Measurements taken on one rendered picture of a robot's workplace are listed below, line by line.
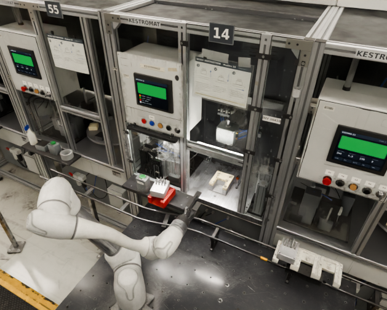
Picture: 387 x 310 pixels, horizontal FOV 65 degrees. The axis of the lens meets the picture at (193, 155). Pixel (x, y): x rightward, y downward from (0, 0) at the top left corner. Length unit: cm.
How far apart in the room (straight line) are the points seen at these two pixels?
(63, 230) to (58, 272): 168
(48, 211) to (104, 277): 80
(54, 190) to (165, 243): 56
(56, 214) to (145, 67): 90
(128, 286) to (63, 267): 142
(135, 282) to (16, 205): 233
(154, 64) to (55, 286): 204
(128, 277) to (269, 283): 85
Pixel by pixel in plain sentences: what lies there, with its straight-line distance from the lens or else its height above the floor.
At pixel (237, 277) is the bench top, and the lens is 202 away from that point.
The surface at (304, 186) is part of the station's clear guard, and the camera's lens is 176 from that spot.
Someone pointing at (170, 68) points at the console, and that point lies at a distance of 167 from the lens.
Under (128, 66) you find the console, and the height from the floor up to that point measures 176.
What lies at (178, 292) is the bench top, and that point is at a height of 68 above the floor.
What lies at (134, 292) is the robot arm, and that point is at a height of 90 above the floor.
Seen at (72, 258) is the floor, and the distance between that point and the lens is 307.
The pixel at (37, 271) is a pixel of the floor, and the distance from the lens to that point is 311.
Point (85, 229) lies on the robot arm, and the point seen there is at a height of 136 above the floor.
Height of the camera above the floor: 239
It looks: 37 degrees down
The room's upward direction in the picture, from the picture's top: 1 degrees clockwise
